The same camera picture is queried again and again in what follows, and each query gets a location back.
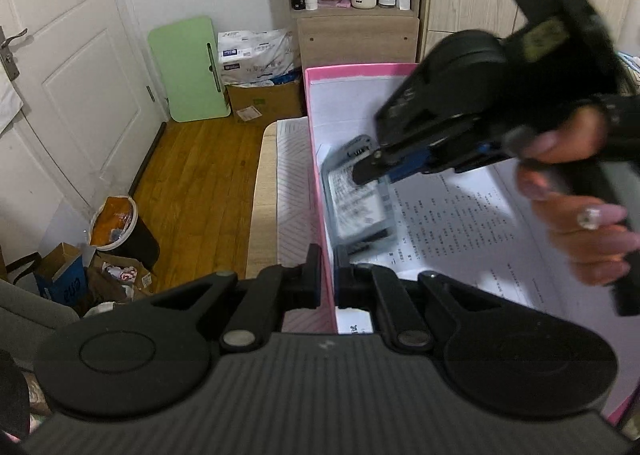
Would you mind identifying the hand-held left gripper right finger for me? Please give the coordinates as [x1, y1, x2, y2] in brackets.
[334, 245, 506, 352]

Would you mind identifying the white tissue pack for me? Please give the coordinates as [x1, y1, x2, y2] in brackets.
[216, 28, 302, 87]

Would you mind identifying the pink storage box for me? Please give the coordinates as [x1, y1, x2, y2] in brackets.
[302, 62, 640, 431]

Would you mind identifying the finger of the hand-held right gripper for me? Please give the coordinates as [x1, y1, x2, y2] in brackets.
[351, 132, 481, 187]
[425, 140, 508, 175]

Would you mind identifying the metal door handle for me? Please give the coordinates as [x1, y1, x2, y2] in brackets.
[0, 28, 29, 82]

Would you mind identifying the floral blanket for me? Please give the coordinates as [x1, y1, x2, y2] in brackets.
[19, 374, 57, 437]

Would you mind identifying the printed paper sheet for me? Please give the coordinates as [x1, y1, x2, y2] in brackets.
[336, 155, 623, 336]

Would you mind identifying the black trash bin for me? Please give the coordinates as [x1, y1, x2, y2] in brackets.
[88, 195, 161, 272]

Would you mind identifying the green folding table board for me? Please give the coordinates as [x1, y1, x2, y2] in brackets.
[147, 16, 232, 124]

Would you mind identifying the grey cushion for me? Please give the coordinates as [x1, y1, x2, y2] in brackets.
[0, 279, 82, 372]

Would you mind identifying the brown paper bag with trash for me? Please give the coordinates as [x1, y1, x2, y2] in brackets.
[86, 251, 154, 307]

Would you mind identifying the white hanging bag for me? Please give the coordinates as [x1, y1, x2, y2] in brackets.
[0, 76, 26, 132]

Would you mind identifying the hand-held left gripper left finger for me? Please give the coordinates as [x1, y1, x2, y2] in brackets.
[150, 244, 324, 352]

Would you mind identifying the wooden shelf cabinet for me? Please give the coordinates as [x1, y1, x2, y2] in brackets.
[274, 0, 434, 77]

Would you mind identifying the person's right hand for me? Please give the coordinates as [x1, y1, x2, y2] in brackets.
[515, 110, 640, 288]

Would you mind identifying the white door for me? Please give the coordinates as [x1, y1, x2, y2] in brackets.
[0, 0, 168, 256]

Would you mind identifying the blue cardboard box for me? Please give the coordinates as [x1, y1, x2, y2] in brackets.
[33, 242, 87, 309]

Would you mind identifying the brown cardboard box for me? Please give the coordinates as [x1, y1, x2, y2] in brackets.
[225, 76, 306, 124]

